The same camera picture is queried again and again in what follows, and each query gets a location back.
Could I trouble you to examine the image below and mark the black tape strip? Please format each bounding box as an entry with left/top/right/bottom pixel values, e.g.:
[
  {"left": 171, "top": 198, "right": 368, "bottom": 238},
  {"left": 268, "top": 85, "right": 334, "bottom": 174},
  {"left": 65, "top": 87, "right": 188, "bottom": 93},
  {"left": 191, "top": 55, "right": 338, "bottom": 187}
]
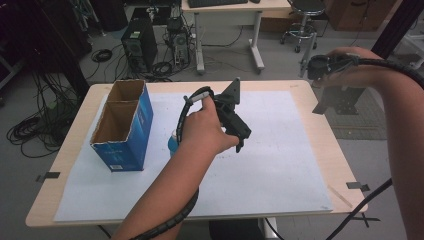
[
  {"left": 345, "top": 181, "right": 371, "bottom": 193},
  {"left": 35, "top": 171, "right": 62, "bottom": 184}
]

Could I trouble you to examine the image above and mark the black tape cross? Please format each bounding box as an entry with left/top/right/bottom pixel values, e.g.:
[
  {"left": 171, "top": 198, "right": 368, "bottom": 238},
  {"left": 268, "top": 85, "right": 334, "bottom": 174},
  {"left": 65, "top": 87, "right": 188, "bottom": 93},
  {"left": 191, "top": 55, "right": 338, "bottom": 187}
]
[{"left": 351, "top": 212, "right": 381, "bottom": 230}]

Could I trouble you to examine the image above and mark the white desk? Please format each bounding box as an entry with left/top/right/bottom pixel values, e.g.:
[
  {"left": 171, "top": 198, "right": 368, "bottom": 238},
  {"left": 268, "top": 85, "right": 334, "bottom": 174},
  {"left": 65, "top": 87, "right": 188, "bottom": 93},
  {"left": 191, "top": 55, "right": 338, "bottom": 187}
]
[{"left": 181, "top": 0, "right": 293, "bottom": 75}]

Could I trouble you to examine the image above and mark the wooden cabinet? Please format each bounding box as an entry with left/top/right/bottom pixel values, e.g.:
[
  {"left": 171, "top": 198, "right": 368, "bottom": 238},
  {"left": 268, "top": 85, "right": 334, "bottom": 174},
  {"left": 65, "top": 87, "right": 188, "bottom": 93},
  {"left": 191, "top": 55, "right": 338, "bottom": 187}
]
[{"left": 324, "top": 0, "right": 398, "bottom": 33}]

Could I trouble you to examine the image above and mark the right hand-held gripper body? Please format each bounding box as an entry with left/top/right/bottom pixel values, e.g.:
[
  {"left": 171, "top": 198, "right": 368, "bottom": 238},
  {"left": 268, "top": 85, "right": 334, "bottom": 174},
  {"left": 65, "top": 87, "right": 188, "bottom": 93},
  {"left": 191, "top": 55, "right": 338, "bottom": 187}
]
[{"left": 306, "top": 53, "right": 368, "bottom": 116}]

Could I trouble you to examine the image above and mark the blue cardboard box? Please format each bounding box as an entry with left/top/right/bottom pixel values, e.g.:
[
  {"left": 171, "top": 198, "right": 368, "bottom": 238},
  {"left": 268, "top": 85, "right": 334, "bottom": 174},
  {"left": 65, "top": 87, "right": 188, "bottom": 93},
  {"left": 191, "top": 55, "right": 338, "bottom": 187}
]
[{"left": 89, "top": 79, "right": 155, "bottom": 173}]

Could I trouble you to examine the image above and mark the person's right hand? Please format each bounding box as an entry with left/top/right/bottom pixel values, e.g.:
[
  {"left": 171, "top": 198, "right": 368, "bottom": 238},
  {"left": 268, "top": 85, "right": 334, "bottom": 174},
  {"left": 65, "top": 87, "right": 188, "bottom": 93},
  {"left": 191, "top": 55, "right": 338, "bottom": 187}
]
[{"left": 313, "top": 46, "right": 391, "bottom": 90}]

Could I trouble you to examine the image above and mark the black metal frame post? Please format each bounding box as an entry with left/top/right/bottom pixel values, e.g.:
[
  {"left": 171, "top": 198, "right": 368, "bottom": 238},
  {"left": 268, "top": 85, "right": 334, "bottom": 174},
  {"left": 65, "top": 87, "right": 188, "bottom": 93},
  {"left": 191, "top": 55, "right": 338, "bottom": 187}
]
[
  {"left": 32, "top": 0, "right": 92, "bottom": 101},
  {"left": 370, "top": 0, "right": 424, "bottom": 61}
]

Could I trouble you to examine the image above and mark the dark floor mat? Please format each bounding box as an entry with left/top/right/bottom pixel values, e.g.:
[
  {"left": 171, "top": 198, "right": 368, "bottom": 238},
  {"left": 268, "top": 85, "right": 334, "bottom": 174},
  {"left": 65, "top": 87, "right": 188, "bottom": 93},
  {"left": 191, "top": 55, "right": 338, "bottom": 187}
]
[{"left": 324, "top": 87, "right": 388, "bottom": 141}]

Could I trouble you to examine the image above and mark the black stool with wheels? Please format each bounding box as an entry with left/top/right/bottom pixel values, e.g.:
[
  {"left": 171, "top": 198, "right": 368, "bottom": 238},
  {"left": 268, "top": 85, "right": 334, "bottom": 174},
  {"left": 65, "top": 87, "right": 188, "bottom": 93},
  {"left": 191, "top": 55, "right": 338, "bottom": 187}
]
[{"left": 279, "top": 0, "right": 327, "bottom": 54}]

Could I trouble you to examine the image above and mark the grey computer tower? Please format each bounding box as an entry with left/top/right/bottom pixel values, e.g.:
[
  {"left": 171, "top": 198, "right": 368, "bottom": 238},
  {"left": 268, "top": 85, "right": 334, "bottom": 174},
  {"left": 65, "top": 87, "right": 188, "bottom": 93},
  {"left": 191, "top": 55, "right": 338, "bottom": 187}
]
[{"left": 168, "top": 28, "right": 191, "bottom": 67}]

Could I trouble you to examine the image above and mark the black keyboard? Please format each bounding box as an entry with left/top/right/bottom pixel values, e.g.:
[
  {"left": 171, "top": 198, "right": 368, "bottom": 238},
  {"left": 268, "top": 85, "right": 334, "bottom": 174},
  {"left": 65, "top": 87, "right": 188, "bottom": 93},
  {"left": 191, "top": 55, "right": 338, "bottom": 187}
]
[{"left": 187, "top": 0, "right": 250, "bottom": 9}]

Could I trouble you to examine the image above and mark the black computer tower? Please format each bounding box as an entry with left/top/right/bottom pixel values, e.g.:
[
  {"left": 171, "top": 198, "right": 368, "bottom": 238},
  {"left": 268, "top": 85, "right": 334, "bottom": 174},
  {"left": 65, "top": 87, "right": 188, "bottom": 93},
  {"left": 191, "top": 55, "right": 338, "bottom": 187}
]
[{"left": 120, "top": 17, "right": 159, "bottom": 73}]

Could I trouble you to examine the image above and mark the blue bottle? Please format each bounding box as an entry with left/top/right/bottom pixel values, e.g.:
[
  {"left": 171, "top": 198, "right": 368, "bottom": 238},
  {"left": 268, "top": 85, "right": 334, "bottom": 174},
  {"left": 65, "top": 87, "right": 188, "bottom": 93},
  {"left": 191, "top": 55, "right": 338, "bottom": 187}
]
[{"left": 167, "top": 129, "right": 180, "bottom": 158}]

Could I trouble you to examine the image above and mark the white foam mat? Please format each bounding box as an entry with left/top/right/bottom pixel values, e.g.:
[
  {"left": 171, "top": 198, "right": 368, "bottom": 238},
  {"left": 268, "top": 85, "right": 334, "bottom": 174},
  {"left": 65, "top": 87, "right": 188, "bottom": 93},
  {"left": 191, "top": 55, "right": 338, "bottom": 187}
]
[{"left": 53, "top": 90, "right": 334, "bottom": 223}]

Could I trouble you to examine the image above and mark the person's left hand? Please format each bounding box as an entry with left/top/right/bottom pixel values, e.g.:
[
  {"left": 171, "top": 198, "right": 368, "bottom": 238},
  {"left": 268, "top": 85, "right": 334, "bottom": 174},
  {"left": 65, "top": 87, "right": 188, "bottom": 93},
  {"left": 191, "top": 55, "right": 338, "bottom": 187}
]
[{"left": 179, "top": 95, "right": 241, "bottom": 156}]

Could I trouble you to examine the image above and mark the grey metal stand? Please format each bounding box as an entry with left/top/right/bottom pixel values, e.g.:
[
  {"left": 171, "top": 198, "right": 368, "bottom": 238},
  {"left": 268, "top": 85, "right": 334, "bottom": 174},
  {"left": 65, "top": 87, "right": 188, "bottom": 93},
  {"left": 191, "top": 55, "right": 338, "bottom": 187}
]
[{"left": 298, "top": 31, "right": 319, "bottom": 79}]

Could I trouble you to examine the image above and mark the white table leg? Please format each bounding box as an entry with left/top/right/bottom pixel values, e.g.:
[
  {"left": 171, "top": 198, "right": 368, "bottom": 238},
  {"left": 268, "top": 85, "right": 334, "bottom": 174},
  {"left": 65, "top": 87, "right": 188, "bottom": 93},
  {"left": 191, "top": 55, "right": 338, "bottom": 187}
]
[{"left": 262, "top": 217, "right": 280, "bottom": 240}]

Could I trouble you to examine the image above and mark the bundle of black cables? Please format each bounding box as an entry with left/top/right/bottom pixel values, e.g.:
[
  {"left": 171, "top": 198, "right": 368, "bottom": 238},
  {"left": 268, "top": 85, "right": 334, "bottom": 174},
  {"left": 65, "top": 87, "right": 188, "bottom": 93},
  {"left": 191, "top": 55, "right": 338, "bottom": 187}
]
[{"left": 5, "top": 71, "right": 83, "bottom": 160}]

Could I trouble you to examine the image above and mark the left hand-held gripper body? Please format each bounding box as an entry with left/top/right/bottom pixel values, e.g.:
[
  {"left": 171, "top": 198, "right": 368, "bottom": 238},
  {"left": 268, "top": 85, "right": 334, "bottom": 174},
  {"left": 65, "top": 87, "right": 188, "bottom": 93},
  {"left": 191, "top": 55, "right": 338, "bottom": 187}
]
[{"left": 213, "top": 77, "right": 253, "bottom": 141}]

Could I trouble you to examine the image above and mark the black cable coil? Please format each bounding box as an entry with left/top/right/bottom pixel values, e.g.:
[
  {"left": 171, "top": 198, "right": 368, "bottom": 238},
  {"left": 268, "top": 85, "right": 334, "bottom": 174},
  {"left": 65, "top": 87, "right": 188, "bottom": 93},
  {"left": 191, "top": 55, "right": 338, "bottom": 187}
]
[
  {"left": 90, "top": 48, "right": 114, "bottom": 64},
  {"left": 151, "top": 61, "right": 174, "bottom": 78}
]

